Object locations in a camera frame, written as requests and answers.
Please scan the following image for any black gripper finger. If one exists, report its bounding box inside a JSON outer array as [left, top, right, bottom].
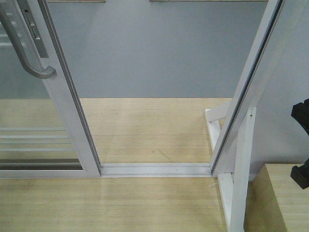
[[290, 160, 309, 189], [291, 99, 309, 134]]

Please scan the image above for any silver curved door handle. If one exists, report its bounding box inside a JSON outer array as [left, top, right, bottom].
[[0, 6, 56, 79]]

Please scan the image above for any white framed sliding glass door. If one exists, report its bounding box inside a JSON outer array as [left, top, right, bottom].
[[0, 0, 101, 178]]

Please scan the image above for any silver door lock plate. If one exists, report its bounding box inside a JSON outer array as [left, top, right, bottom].
[[19, 0, 49, 58]]

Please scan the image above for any light wooden block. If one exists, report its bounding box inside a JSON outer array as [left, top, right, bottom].
[[263, 163, 309, 232]]

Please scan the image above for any white triangular support brace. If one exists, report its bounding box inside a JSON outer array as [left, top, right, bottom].
[[205, 100, 256, 232]]

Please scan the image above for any light wooden platform base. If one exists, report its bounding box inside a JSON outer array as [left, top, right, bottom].
[[0, 98, 233, 232]]

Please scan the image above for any white fixed door frame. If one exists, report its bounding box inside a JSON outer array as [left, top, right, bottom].
[[102, 0, 309, 177]]

